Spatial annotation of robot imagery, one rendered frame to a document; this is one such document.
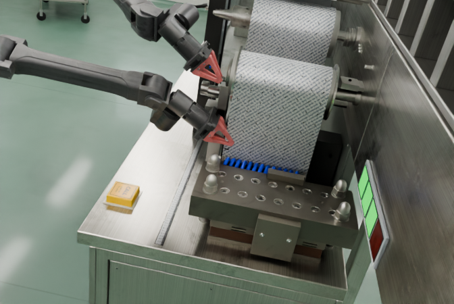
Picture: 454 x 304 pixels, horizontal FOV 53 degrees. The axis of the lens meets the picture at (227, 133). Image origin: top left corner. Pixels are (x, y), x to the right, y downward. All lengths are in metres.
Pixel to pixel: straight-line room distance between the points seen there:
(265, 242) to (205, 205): 0.17
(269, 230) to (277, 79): 0.37
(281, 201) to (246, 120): 0.23
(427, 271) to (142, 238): 0.71
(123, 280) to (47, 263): 1.17
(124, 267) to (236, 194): 0.34
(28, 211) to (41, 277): 0.48
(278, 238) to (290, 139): 0.26
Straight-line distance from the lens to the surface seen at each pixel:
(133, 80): 1.15
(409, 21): 1.05
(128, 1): 1.23
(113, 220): 1.20
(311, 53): 1.36
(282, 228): 1.08
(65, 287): 2.27
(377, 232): 0.84
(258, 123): 1.18
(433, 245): 0.64
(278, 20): 1.33
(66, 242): 2.47
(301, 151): 1.21
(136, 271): 1.20
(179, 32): 1.16
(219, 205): 1.08
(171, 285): 1.20
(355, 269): 1.65
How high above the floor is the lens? 1.68
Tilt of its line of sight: 29 degrees down
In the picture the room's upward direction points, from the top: 10 degrees clockwise
